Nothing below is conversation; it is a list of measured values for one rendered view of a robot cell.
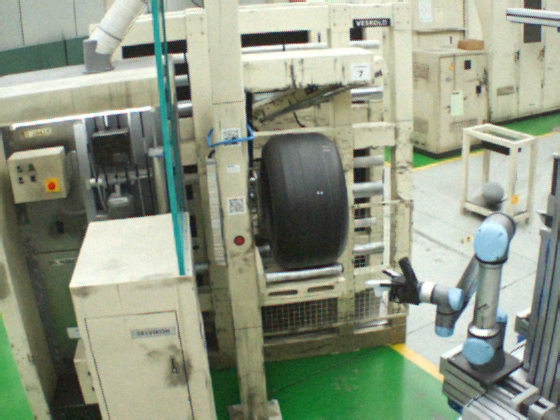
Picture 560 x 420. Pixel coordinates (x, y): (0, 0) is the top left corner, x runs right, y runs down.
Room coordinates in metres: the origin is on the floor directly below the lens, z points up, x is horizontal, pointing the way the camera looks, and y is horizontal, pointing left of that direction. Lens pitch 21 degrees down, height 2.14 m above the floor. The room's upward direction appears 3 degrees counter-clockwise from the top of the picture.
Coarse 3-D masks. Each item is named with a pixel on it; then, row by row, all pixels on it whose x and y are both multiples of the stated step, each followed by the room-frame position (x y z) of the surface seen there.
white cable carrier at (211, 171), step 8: (208, 160) 2.43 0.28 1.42; (216, 160) 2.45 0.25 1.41; (208, 168) 2.43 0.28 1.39; (208, 176) 2.43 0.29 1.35; (208, 184) 2.44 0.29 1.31; (216, 184) 2.43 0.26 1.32; (216, 192) 2.43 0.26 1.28; (216, 200) 2.43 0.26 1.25; (216, 208) 2.43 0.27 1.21; (216, 216) 2.43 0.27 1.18; (216, 224) 2.43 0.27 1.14; (216, 232) 2.43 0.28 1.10; (216, 240) 2.43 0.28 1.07; (216, 248) 2.43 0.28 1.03; (216, 256) 2.43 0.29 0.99; (224, 256) 2.46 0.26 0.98
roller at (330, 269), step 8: (328, 264) 2.43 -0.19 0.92; (336, 264) 2.43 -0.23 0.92; (272, 272) 2.39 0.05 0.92; (280, 272) 2.39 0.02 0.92; (288, 272) 2.39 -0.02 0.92; (296, 272) 2.39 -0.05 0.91; (304, 272) 2.39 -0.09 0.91; (312, 272) 2.40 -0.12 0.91; (320, 272) 2.40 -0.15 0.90; (328, 272) 2.41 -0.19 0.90; (336, 272) 2.41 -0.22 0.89; (272, 280) 2.37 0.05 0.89; (280, 280) 2.38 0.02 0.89
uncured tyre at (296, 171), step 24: (312, 144) 2.47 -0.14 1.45; (264, 168) 2.71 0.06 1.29; (288, 168) 2.35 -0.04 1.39; (312, 168) 2.36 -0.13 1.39; (336, 168) 2.37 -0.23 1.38; (264, 192) 2.73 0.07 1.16; (288, 192) 2.29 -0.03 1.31; (312, 192) 2.30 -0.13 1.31; (336, 192) 2.31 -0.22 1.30; (264, 216) 2.69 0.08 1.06; (288, 216) 2.27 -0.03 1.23; (312, 216) 2.27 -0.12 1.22; (336, 216) 2.28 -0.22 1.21; (288, 240) 2.27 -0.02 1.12; (312, 240) 2.27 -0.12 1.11; (336, 240) 2.29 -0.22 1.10; (288, 264) 2.34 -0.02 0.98; (312, 264) 2.37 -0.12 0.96
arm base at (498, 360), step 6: (498, 348) 1.84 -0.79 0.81; (498, 354) 1.84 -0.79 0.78; (504, 354) 1.86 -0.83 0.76; (492, 360) 1.83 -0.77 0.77; (498, 360) 1.83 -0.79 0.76; (504, 360) 1.85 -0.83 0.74; (474, 366) 1.86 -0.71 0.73; (480, 366) 1.84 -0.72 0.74; (486, 366) 1.83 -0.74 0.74; (492, 366) 1.82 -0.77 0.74; (498, 366) 1.83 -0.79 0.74
